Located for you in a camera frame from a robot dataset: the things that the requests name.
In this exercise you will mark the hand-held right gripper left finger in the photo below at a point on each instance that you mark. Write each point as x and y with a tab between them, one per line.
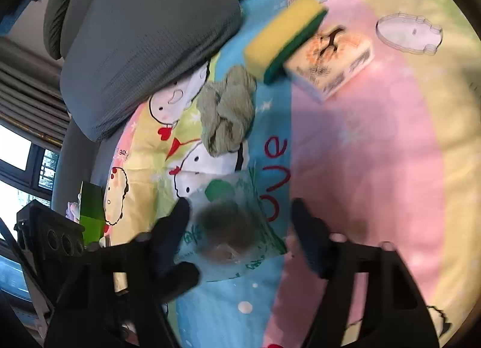
176	228

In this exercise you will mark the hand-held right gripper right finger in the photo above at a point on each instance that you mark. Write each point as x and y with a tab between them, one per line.
306	233

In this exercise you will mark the green cardboard box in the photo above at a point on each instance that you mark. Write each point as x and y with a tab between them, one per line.
92	216

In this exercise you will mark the green white wet wipes packet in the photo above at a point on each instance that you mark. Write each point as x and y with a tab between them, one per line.
250	201

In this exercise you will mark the pale green cloth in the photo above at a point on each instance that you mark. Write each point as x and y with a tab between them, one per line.
225	111

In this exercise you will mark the orange print tissue pack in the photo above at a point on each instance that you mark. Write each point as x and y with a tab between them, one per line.
332	68

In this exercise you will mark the grey sofa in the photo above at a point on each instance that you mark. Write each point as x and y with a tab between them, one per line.
73	167

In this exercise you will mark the window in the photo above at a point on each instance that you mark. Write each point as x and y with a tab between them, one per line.
20	167

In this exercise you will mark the printed cartoon blanket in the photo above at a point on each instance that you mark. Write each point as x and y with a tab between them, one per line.
357	167

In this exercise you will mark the grey curtain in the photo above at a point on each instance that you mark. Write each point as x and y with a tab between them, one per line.
26	81

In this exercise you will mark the large grey cushion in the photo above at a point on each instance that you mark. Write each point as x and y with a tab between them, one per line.
150	43

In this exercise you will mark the yellow green sponge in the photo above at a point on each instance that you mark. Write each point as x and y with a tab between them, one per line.
282	36

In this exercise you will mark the dark green cushion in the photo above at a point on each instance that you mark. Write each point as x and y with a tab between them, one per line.
64	6

